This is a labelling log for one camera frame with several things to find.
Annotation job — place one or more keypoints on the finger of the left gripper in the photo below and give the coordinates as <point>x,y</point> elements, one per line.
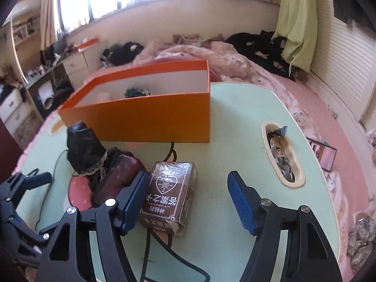
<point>24,182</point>

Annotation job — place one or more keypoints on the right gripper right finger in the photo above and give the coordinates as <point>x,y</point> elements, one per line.
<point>309,256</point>

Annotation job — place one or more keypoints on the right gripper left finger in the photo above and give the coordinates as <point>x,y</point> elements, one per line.
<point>68,253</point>

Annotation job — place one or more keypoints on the brown card box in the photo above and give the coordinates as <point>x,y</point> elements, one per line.
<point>171,192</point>

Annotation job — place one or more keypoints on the patterned cloth on bed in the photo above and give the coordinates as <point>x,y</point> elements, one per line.
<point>361,242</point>

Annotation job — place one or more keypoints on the black shiny lace bag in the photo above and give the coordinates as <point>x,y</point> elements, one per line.
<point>85,152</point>

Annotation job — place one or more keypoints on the dark red textured pouch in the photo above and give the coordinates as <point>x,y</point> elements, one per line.
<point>118,171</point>

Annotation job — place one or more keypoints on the smartphone on bed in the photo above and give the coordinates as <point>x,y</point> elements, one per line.
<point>324,153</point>

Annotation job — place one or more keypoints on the foil wrappers in slot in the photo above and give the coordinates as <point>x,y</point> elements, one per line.
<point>279,155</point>

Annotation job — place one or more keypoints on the white drawer cabinet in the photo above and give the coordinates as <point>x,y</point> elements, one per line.
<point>81,65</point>

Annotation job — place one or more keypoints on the dark green item in box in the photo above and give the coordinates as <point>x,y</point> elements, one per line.
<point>136,93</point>

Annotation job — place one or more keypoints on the beige window curtain left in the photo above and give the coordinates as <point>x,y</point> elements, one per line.
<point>49,23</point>

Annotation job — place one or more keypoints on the black clothes pile left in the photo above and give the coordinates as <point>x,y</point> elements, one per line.
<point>119,55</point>

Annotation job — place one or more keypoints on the black clothes pile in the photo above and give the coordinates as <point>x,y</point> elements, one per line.
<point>119,55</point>
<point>264,50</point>

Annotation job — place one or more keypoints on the orange cardboard box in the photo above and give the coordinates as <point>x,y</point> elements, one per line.
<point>177,111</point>

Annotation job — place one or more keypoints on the pink floral quilt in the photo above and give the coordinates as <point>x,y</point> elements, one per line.
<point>224,61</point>

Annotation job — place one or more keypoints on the black clothes pile right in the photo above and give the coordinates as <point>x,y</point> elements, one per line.
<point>264,50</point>

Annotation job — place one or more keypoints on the green hanging cloth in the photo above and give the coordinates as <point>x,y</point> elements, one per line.
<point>297,23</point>

